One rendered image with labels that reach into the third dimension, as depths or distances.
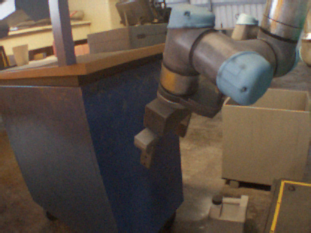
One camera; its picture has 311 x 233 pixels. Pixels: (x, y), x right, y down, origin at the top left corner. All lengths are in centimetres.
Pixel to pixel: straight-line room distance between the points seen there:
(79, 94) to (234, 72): 43
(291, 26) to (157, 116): 28
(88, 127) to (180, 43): 38
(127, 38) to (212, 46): 41
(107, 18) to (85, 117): 178
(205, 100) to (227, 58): 13
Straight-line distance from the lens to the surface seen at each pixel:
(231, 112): 136
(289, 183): 115
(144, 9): 186
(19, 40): 204
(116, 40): 75
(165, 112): 44
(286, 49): 43
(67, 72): 62
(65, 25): 57
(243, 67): 31
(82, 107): 64
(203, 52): 35
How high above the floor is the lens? 100
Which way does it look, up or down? 20 degrees down
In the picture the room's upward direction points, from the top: 7 degrees counter-clockwise
